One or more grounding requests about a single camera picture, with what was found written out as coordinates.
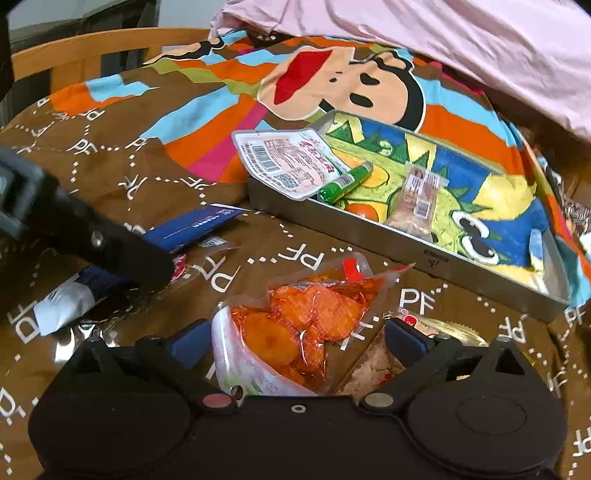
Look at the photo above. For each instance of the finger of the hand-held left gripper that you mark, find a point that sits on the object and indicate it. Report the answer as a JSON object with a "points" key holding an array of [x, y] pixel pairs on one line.
{"points": [[115, 251]]}

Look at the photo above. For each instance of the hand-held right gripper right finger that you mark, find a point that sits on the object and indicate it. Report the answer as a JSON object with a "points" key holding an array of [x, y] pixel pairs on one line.
{"points": [[406, 340]]}

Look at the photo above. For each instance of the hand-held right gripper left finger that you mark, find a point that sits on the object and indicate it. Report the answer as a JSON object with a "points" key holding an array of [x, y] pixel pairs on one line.
{"points": [[189, 341]]}

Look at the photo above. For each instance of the rice cracker packet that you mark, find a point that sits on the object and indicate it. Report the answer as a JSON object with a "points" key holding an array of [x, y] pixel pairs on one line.
{"points": [[374, 364]]}

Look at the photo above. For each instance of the yellow and gold snack packet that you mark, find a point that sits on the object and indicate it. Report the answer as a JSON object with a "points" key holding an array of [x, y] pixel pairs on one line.
{"points": [[457, 330]]}

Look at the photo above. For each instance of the blue and white snack packet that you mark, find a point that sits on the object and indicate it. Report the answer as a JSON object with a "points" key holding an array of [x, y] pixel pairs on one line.
{"points": [[194, 226]]}

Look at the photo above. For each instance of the clear bag of orange snacks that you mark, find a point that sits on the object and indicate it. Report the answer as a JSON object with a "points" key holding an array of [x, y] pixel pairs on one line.
{"points": [[295, 323]]}

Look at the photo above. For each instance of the tangerine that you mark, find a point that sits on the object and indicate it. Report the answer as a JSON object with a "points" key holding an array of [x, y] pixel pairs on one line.
{"points": [[362, 212]]}

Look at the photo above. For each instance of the metal tray with dinosaur print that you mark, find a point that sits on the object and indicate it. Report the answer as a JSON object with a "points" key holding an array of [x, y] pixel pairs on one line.
{"points": [[415, 203]]}

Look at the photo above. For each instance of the clear biscuit packet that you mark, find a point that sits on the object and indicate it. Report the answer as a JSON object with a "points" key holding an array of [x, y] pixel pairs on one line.
{"points": [[415, 203]]}

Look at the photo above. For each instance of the green tube snack packet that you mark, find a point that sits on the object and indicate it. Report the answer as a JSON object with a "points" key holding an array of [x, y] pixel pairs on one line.
{"points": [[344, 182]]}

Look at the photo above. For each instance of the white and pink snack packet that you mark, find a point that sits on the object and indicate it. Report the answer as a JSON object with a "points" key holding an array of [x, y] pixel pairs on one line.
{"points": [[286, 159]]}

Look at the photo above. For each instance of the brown cartoon monkey printed blanket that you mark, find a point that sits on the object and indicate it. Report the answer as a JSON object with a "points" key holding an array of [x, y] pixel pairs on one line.
{"points": [[138, 138]]}

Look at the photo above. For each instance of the pink bedsheet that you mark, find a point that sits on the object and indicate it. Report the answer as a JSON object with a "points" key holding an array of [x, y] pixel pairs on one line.
{"points": [[438, 41]]}

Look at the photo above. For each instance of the wooden bed rail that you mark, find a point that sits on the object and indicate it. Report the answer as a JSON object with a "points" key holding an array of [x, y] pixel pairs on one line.
{"points": [[92, 46]]}

